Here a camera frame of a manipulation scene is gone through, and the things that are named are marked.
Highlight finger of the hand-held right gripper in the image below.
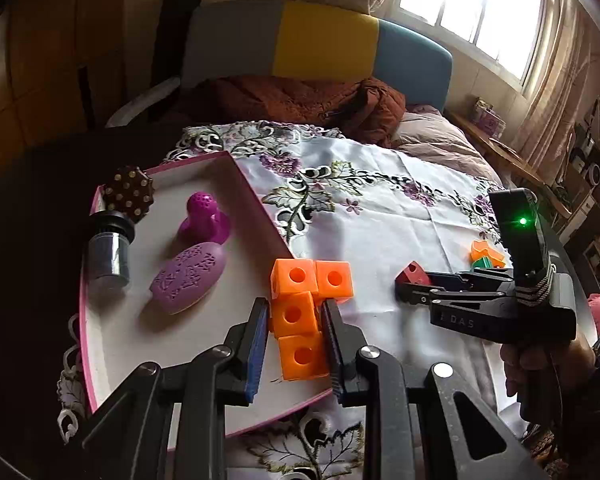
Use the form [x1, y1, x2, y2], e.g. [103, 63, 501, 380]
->
[422, 267, 517, 293]
[397, 282, 481, 307]

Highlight purple printed box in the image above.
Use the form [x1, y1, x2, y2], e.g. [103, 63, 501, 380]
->
[470, 98, 507, 138]

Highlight brown quilted jacket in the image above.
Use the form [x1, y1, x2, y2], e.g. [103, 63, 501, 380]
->
[172, 75, 407, 148]

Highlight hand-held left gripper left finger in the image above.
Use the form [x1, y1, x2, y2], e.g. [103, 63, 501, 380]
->
[82, 297, 271, 480]

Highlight person's right hand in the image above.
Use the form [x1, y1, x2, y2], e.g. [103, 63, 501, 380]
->
[499, 332, 597, 413]

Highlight pink duvet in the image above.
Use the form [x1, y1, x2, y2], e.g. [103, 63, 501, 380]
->
[392, 105, 503, 186]

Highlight purple oval patterned brush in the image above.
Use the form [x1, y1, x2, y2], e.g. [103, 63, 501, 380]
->
[149, 241, 227, 315]

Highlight person's right forearm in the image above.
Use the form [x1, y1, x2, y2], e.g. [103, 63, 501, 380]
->
[550, 332, 600, 466]

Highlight orange linked cube blocks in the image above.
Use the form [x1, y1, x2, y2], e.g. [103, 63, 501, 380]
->
[270, 258, 355, 381]

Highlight grey yellow blue headboard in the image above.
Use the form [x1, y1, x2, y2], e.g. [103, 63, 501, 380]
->
[182, 0, 454, 113]

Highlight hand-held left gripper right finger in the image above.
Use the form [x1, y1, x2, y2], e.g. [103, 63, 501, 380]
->
[320, 299, 546, 480]

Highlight white floral embroidered tablecloth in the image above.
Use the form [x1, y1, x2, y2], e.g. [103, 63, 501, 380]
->
[57, 120, 546, 480]

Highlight orange trough-shaped toy piece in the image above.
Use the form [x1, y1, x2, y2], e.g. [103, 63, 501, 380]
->
[469, 240, 511, 268]

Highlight red toy block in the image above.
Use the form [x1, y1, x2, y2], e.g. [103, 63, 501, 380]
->
[395, 261, 429, 296]

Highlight pink shallow cardboard box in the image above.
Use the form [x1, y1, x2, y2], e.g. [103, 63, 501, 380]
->
[78, 150, 341, 438]

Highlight black speaker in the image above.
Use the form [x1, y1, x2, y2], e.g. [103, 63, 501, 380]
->
[577, 147, 600, 196]

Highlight black rolled mat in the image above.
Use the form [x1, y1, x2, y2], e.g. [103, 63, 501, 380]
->
[150, 0, 203, 91]

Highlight bright window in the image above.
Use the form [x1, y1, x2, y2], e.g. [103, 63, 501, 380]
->
[397, 0, 546, 81]

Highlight wooden wardrobe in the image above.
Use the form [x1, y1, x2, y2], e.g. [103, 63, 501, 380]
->
[0, 0, 131, 196]

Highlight purple perforated cone toy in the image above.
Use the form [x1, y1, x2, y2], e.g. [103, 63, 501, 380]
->
[177, 191, 231, 245]

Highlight black lidded clear jar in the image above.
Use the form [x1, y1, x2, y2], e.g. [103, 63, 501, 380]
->
[87, 210, 136, 291]

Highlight wooden bedside shelf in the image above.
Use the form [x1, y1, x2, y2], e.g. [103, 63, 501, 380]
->
[447, 110, 573, 221]

